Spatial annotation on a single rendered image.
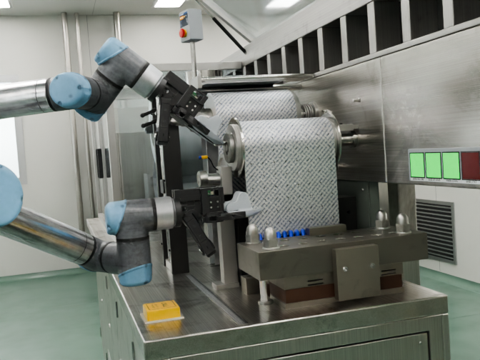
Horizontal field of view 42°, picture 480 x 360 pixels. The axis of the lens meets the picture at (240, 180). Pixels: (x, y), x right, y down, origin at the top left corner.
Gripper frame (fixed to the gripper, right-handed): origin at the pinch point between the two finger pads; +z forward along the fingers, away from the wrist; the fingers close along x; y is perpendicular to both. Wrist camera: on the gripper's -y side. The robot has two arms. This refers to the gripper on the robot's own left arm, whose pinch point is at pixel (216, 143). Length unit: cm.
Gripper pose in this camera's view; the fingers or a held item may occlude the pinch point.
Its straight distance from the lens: 153.1
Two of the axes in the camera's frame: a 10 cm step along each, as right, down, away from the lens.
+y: 5.6, -8.2, 1.4
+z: 7.8, 5.7, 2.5
